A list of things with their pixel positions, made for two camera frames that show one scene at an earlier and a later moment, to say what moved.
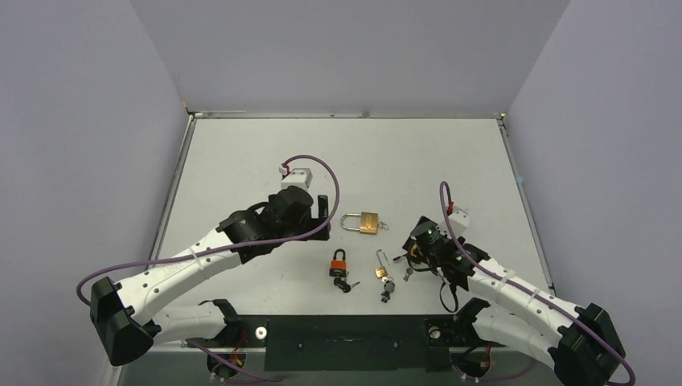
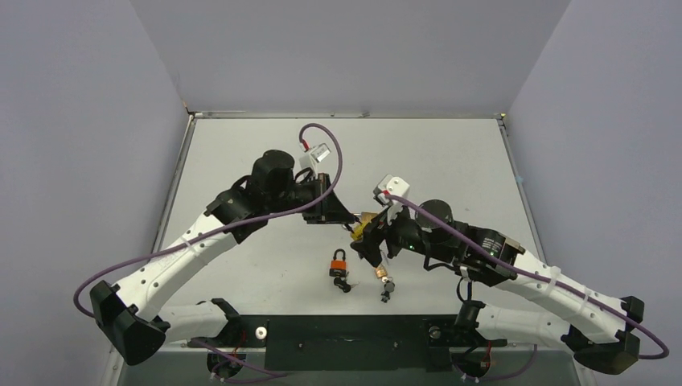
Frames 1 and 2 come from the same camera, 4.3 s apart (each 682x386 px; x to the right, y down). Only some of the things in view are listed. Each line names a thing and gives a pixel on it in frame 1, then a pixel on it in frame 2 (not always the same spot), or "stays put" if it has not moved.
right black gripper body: x=418 y=251 to x=388 y=231
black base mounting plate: x=351 y=342 stays put
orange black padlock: x=338 y=266 stays put
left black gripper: x=322 y=214 to x=330 y=211
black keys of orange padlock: x=342 y=284 stays put
